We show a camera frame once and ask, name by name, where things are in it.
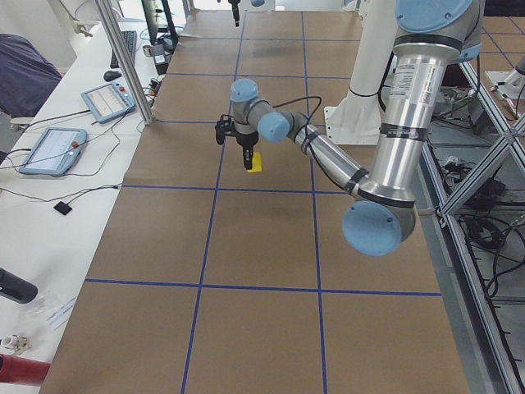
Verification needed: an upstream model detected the red cylinder bottle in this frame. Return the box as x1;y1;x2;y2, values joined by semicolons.
1;354;51;386

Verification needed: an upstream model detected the black computer monitor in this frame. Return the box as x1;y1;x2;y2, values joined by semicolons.
141;0;175;45

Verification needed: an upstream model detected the small black square pad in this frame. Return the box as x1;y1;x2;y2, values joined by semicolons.
53;201;72;216

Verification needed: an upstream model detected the near teach pendant tablet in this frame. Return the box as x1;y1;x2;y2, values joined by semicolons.
18;127;88;176

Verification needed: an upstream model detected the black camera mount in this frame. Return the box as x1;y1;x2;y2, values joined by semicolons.
214;114;235;145

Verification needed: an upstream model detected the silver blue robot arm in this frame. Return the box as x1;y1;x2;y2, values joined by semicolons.
228;0;265;27
215;1;485;256

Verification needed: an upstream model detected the white camera mast with base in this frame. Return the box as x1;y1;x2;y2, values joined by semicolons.
325;0;398;145

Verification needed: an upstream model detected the teach pendant tablet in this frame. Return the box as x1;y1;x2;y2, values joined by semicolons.
80;82;136;124
18;127;88;176

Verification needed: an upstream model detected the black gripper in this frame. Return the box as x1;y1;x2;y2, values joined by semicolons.
235;131;258;170
229;0;240;27

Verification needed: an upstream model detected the black thermos bottle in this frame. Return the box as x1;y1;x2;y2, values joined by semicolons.
1;268;38;304

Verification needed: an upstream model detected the dark fabric chair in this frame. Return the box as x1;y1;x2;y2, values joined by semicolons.
1;34;62;117

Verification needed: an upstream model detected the black computer mouse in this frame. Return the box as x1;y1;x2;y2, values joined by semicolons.
103;70;121;82

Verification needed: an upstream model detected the black keyboard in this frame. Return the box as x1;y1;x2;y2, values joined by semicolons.
109;30;139;69

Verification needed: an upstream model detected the yellow cube block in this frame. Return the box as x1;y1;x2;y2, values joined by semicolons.
247;152;263;173

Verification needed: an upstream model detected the far teach pendant tablet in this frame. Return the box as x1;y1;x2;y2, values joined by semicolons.
80;82;136;124

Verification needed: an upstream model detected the aluminium frame post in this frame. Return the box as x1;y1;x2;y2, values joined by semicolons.
95;0;153;126

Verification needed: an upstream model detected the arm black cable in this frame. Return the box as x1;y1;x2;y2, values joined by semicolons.
270;95;349;194

